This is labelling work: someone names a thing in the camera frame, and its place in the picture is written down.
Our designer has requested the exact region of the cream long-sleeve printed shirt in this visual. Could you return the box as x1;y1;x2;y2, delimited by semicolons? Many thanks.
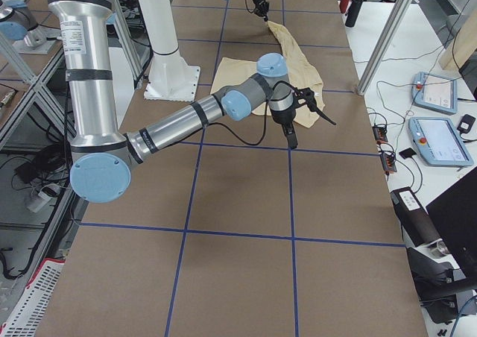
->
210;21;325;110

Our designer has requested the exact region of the black thermos bottle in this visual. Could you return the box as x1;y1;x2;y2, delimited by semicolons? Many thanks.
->
344;0;364;28

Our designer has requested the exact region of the far blue teach pendant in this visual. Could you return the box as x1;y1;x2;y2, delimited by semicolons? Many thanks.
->
411;72;458;115

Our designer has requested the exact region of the blue teach pendant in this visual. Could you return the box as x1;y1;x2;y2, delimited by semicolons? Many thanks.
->
408;117;474;167
411;72;458;115

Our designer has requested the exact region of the near blue teach pendant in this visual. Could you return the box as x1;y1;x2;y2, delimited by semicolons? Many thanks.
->
408;117;474;167

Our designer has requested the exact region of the black power adapter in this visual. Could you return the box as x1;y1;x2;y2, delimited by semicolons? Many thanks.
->
457;114;476;134

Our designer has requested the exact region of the black monitor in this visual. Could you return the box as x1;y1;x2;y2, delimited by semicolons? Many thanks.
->
426;169;477;277

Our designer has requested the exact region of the white perforated basket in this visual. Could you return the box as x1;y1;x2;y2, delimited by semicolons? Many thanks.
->
1;258;65;337

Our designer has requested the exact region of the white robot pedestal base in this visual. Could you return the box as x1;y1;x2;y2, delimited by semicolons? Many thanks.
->
139;0;200;101

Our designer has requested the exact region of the aluminium frame post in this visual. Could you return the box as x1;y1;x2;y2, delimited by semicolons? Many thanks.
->
356;0;412;95

